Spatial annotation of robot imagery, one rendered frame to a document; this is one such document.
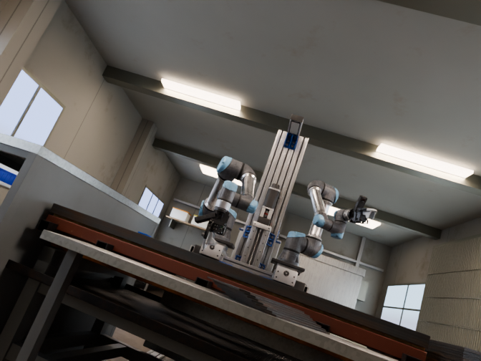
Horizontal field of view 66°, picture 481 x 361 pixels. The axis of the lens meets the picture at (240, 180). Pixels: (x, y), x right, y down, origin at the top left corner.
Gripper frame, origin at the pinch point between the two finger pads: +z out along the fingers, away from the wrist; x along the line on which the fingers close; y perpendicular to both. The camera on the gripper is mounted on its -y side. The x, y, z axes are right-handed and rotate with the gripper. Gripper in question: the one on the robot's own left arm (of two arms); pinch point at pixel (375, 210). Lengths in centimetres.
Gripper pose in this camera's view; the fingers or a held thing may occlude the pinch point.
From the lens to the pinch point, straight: 229.7
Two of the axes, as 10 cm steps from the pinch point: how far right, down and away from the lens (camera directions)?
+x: -9.0, -2.8, -3.3
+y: -2.2, 9.5, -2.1
